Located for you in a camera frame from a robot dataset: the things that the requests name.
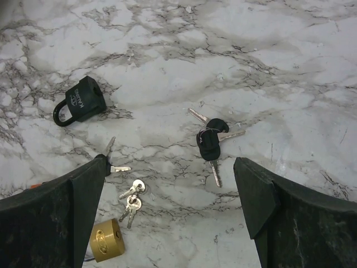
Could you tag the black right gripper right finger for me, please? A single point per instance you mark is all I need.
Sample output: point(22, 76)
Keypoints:
point(293, 225)

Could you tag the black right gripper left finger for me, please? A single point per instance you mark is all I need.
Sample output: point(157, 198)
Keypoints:
point(50, 225)

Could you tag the black-headed key bunch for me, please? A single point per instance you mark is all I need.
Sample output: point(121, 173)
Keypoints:
point(110, 166)
point(209, 138)

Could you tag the black Kaijing padlock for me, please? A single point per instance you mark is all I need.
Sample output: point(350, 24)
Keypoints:
point(83, 100)

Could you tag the small silver key bunch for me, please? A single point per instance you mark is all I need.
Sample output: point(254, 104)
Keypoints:
point(134, 202)

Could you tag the orange and black padlock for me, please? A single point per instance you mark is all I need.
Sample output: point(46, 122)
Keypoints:
point(36, 185)

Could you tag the brass padlock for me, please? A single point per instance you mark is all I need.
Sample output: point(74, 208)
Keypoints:
point(106, 241)

